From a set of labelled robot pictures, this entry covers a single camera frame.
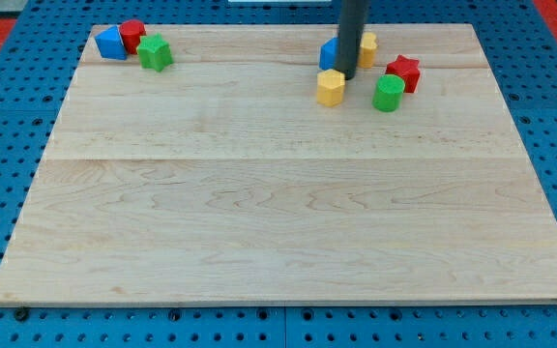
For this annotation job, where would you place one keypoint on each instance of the yellow hexagon block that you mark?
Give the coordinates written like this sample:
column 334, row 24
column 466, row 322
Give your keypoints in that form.
column 330, row 87

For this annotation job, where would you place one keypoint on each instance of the blue cube block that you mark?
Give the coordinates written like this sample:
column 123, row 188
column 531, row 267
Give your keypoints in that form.
column 328, row 54

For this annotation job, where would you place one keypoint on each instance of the light wooden board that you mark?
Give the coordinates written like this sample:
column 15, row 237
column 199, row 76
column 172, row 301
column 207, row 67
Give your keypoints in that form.
column 221, row 181

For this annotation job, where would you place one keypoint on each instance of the green cylinder block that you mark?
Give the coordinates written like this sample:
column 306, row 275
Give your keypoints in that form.
column 388, row 93

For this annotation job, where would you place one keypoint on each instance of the yellow heart block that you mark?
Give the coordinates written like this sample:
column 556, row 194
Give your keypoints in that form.
column 368, row 50

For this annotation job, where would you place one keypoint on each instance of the red star block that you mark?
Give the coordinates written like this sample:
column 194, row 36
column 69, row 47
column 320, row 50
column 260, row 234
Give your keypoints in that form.
column 408, row 69

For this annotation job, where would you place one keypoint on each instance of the green star block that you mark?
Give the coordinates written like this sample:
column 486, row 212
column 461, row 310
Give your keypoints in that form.
column 154, row 52

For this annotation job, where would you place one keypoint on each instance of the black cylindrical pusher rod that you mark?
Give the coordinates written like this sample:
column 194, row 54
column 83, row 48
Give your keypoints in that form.
column 351, row 25

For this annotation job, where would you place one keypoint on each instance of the red cylinder block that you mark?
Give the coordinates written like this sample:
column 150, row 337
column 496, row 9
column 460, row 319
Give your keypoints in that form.
column 131, row 32

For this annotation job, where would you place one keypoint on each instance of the blue triangular block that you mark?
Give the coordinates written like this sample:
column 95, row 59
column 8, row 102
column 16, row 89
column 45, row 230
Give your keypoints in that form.
column 110, row 44

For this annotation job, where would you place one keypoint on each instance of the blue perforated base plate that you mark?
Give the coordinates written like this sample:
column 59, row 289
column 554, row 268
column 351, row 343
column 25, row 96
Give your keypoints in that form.
column 40, row 45

